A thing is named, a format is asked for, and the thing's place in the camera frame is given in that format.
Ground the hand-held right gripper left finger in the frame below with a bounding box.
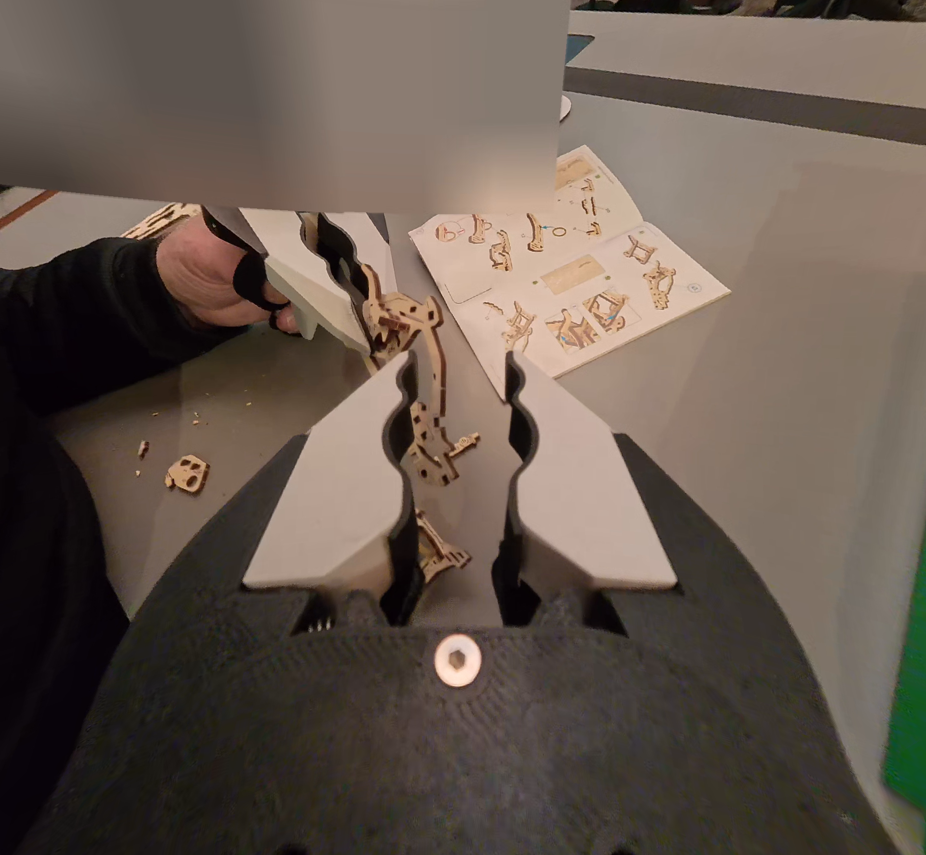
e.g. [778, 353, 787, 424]
[242, 350, 426, 628]

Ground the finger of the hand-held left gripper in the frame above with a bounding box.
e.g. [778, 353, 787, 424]
[241, 207, 377, 358]
[317, 211, 397, 299]

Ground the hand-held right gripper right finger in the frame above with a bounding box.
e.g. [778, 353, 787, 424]
[492, 351, 680, 628]

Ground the small angled wooden model part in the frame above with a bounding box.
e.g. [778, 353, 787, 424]
[416, 510, 473, 584]

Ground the wooden model side frame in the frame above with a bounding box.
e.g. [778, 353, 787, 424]
[358, 262, 462, 489]

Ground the person's left forearm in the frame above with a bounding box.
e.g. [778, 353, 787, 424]
[0, 236, 221, 422]

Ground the person's left hand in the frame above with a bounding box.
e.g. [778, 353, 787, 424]
[155, 220, 301, 337]

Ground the laser-cut wooden sheet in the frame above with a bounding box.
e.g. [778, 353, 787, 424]
[122, 202, 205, 241]

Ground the small flat wooden piece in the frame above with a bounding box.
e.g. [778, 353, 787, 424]
[164, 455, 211, 496]

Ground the open assembly instruction booklet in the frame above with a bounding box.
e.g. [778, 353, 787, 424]
[407, 145, 732, 400]

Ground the green plastic bin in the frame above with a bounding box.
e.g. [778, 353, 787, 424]
[879, 620, 926, 814]

